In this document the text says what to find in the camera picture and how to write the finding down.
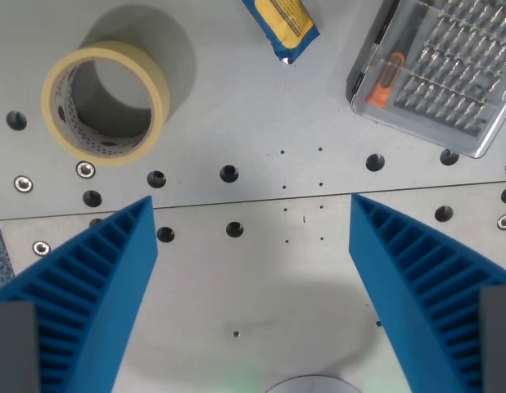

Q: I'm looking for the grey round metal disc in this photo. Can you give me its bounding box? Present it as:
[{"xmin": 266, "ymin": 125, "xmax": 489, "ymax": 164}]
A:
[{"xmin": 264, "ymin": 374, "xmax": 363, "ymax": 393}]

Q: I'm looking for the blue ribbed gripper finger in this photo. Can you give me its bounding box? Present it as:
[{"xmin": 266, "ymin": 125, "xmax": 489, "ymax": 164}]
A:
[
  {"xmin": 0, "ymin": 195, "xmax": 160, "ymax": 393},
  {"xmin": 348, "ymin": 192, "xmax": 506, "ymax": 393}
]

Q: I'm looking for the orange black screwdriver handle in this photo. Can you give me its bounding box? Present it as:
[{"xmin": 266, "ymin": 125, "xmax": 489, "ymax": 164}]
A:
[{"xmin": 361, "ymin": 0, "xmax": 405, "ymax": 110}]

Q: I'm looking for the blue yellow snack bag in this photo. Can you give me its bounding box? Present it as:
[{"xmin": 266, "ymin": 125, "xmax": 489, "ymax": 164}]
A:
[{"xmin": 241, "ymin": 0, "xmax": 322, "ymax": 66}]

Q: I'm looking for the beige masking tape roll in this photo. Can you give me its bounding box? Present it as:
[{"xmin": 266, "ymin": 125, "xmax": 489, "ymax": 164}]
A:
[{"xmin": 40, "ymin": 39, "xmax": 172, "ymax": 167}]

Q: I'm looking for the clear plastic bit set case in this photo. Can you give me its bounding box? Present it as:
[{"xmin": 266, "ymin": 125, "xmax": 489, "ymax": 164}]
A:
[{"xmin": 346, "ymin": 0, "xmax": 506, "ymax": 160}]

